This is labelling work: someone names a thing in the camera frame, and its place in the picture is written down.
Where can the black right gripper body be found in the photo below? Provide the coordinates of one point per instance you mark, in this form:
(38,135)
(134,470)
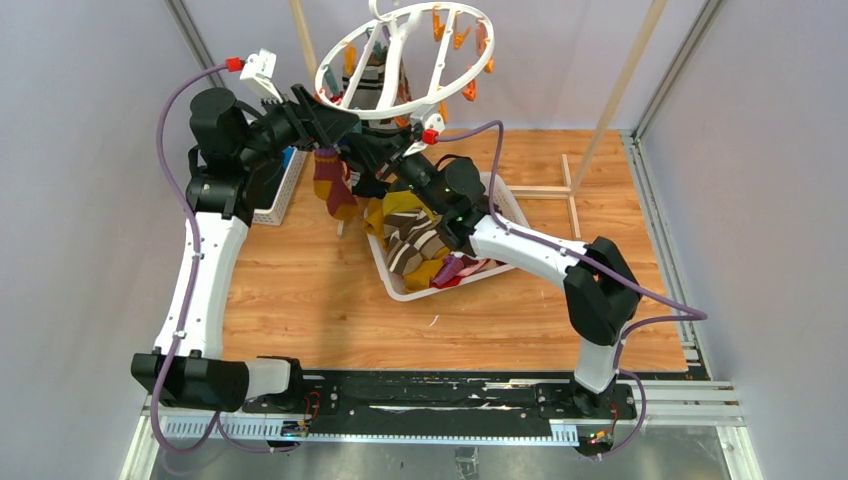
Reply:
(397,165)

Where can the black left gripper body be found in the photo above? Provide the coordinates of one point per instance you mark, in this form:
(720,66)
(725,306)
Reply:
(282,127)

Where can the white round clip hanger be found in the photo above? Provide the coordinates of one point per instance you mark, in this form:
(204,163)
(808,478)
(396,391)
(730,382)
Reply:
(432,51)

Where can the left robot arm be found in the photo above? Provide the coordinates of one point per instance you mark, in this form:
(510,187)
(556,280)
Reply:
(235,152)

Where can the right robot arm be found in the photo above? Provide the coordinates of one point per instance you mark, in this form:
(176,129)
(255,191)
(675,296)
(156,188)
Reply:
(600,289)

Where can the mustard yellow sock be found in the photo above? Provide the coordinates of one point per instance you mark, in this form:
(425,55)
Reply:
(395,210)

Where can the purple maroon mustard hanging sock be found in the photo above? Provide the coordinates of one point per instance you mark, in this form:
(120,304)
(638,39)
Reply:
(329,185)

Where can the brown white striped sock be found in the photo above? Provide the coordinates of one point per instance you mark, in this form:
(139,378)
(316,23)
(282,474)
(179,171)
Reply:
(411,238)

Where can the small white perforated basket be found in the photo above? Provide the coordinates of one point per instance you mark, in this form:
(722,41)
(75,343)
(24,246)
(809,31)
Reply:
(292,162)

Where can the purple sock in basket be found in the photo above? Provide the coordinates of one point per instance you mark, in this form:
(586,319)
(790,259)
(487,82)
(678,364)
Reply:
(451,267)

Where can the white sock basket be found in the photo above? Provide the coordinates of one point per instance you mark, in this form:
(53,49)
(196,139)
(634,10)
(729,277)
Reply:
(507,206)

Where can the red sock in basket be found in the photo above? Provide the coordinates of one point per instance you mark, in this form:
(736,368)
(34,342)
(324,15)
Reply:
(477,269)

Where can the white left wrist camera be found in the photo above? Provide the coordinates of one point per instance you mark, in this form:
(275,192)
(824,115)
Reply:
(257,75)

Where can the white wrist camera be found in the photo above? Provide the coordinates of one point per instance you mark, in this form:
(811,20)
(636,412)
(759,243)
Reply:
(257,75)
(427,127)

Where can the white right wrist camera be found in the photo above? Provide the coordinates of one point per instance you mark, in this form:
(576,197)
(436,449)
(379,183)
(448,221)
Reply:
(427,127)

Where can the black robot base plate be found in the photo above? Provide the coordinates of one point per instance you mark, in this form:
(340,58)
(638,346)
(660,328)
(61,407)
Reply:
(447,404)

